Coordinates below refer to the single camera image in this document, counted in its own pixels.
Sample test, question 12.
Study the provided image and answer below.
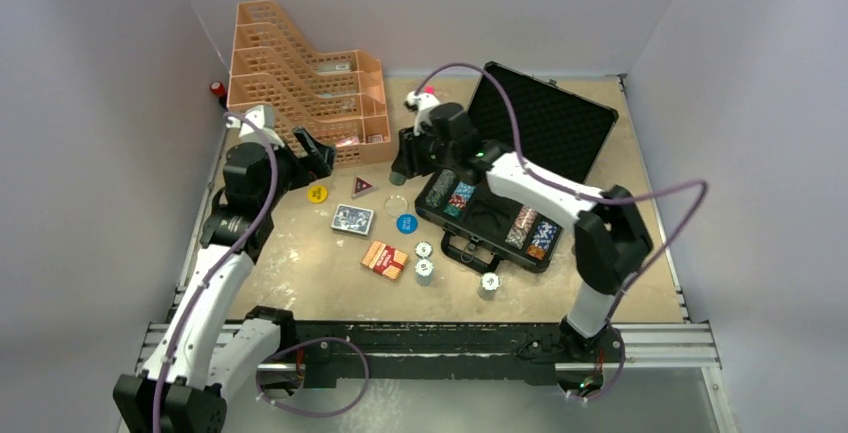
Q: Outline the clear round disc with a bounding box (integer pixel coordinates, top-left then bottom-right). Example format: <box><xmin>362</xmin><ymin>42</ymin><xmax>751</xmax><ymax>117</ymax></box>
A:
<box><xmin>384</xmin><ymin>195</ymin><xmax>409</xmax><ymax>218</ymax></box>

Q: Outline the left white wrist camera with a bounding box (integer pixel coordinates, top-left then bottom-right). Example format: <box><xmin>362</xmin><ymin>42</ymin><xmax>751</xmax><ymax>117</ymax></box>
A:
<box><xmin>225</xmin><ymin>104</ymin><xmax>286</xmax><ymax>147</ymax></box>

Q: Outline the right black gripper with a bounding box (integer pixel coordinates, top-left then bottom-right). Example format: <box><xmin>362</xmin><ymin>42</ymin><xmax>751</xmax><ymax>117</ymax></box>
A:
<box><xmin>395</xmin><ymin>121</ymin><xmax>460</xmax><ymax>180</ymax></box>

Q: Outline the white poker chip stack front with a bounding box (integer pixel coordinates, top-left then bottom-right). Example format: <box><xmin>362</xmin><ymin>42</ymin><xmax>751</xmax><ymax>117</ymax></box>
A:
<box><xmin>477</xmin><ymin>272</ymin><xmax>501</xmax><ymax>301</ymax></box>

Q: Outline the blue playing card deck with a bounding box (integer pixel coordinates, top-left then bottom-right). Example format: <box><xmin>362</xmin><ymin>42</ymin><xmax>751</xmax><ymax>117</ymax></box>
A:
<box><xmin>331</xmin><ymin>204</ymin><xmax>375</xmax><ymax>237</ymax></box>

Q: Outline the blue orange chip row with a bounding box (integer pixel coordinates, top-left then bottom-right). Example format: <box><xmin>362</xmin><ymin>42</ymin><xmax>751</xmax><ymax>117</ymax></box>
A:
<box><xmin>526</xmin><ymin>220</ymin><xmax>559</xmax><ymax>260</ymax></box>

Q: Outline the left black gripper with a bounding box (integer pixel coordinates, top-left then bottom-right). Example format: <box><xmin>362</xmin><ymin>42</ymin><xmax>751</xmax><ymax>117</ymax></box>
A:
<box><xmin>260</xmin><ymin>127</ymin><xmax>335</xmax><ymax>211</ymax></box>

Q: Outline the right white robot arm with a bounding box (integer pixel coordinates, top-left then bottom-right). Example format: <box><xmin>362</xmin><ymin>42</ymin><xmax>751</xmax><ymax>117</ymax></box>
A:
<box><xmin>390</xmin><ymin>94</ymin><xmax>654</xmax><ymax>360</ymax></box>

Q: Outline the yellow round button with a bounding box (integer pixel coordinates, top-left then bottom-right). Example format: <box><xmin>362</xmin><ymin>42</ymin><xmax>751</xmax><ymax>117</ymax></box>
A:
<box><xmin>307</xmin><ymin>185</ymin><xmax>329</xmax><ymax>204</ymax></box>

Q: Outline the red triangular dealer token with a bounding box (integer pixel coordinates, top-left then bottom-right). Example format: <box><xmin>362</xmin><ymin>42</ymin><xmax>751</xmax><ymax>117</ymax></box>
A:
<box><xmin>351</xmin><ymin>176</ymin><xmax>379</xmax><ymax>200</ymax></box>

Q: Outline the green poker chip row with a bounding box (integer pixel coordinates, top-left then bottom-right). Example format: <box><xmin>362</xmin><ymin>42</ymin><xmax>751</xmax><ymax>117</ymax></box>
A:
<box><xmin>425</xmin><ymin>169</ymin><xmax>456</xmax><ymax>208</ymax></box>

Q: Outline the orange plastic file organizer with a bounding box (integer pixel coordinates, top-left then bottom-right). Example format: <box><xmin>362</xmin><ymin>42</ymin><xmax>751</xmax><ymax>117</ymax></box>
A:
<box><xmin>227</xmin><ymin>0</ymin><xmax>397</xmax><ymax>167</ymax></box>

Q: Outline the blue round button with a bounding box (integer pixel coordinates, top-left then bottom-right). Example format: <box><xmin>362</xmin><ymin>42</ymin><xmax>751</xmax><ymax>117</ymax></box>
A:
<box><xmin>396</xmin><ymin>214</ymin><xmax>419</xmax><ymax>235</ymax></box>

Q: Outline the blue red chip row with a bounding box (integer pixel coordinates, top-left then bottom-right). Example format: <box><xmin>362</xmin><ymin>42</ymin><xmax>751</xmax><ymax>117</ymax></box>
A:
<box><xmin>443</xmin><ymin>181</ymin><xmax>476</xmax><ymax>218</ymax></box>

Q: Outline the black metal base rail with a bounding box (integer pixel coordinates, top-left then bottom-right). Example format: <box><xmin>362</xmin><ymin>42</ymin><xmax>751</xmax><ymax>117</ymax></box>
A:
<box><xmin>260</xmin><ymin>320</ymin><xmax>624</xmax><ymax>391</ymax></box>

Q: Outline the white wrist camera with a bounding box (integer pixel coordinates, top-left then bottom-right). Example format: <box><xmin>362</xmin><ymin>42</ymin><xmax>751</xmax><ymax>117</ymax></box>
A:
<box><xmin>225</xmin><ymin>104</ymin><xmax>286</xmax><ymax>147</ymax></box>
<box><xmin>404</xmin><ymin>91</ymin><xmax>441</xmax><ymax>136</ymax></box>

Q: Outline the black poker chip case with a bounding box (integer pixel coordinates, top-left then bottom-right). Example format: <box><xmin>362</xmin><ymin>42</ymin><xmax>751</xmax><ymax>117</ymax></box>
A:
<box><xmin>415</xmin><ymin>61</ymin><xmax>618</xmax><ymax>273</ymax></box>

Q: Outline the white poker chip flat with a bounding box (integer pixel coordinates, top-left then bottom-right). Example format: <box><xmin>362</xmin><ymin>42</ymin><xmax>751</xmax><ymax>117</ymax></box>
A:
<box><xmin>414</xmin><ymin>241</ymin><xmax>433</xmax><ymax>259</ymax></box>

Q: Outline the red playing card deck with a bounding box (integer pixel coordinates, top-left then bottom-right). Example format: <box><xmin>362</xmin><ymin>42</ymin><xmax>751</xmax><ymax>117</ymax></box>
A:
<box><xmin>360</xmin><ymin>240</ymin><xmax>409</xmax><ymax>281</ymax></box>

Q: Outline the red emergency button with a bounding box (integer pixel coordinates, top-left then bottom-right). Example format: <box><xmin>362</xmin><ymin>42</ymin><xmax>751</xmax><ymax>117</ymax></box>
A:
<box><xmin>209</xmin><ymin>81</ymin><xmax>227</xmax><ymax>102</ymax></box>

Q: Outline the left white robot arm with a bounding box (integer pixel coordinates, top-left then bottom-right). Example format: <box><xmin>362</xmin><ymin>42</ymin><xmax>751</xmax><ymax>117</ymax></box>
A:
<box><xmin>113</xmin><ymin>127</ymin><xmax>336</xmax><ymax>432</ymax></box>

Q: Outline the white poker chip stack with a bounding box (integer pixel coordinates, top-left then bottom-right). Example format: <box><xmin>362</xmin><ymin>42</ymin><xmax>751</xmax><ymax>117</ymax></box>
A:
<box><xmin>477</xmin><ymin>272</ymin><xmax>501</xmax><ymax>301</ymax></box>
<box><xmin>415</xmin><ymin>258</ymin><xmax>435</xmax><ymax>286</ymax></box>

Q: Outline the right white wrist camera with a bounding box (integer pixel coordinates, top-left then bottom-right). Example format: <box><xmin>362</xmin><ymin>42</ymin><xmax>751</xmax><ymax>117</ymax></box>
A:
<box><xmin>404</xmin><ymin>91</ymin><xmax>441</xmax><ymax>136</ymax></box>

